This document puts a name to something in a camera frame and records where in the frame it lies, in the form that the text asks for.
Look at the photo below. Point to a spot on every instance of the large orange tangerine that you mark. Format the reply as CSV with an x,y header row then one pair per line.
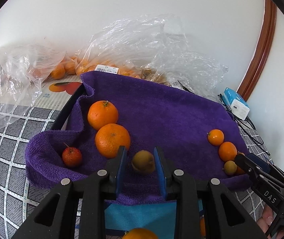
x,y
140,233

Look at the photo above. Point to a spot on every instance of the clear plastic bag of fruit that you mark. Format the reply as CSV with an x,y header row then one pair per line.
x,y
154,49

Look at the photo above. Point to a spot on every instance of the orange mandarin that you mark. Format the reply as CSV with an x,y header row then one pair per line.
x,y
227,151

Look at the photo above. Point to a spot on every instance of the person's right hand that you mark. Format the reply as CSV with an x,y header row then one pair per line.
x,y
266,220

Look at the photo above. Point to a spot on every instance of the brown wooden door frame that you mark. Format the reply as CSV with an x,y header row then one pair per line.
x,y
261,52

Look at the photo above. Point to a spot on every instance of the brownish yellow longan fruit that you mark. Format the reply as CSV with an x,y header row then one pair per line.
x,y
143,162

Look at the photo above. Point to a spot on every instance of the small orange kumquat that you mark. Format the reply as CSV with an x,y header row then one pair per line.
x,y
215,137

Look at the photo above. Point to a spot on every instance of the black tray under towel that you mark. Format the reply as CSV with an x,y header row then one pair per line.
x,y
65,112

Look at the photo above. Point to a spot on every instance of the fruit printed carton box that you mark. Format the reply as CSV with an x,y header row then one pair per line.
x,y
56,93

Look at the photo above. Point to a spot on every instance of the small olive longan fruit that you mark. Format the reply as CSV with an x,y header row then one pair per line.
x,y
230,168

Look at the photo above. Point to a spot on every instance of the white blue charger box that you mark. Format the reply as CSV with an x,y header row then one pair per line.
x,y
236,103

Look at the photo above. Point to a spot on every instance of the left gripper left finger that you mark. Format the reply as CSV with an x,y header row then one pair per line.
x,y
77,204

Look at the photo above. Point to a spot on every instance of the purple towel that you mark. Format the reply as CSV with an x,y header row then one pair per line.
x,y
155,115

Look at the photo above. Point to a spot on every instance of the orange tangerine with stem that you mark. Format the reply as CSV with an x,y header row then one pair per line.
x,y
102,113

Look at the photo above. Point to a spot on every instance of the small red hawthorn fruit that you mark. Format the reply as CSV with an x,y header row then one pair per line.
x,y
71,156

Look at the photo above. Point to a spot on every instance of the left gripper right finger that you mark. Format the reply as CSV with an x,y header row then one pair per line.
x,y
224,216

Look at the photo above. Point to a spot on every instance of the clear plastic bag left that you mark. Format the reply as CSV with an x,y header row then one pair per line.
x,y
23,70

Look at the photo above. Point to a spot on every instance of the small orange fruit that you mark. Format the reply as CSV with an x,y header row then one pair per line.
x,y
239,171

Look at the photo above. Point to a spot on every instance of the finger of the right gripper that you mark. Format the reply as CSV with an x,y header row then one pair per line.
x,y
269,189
267,167

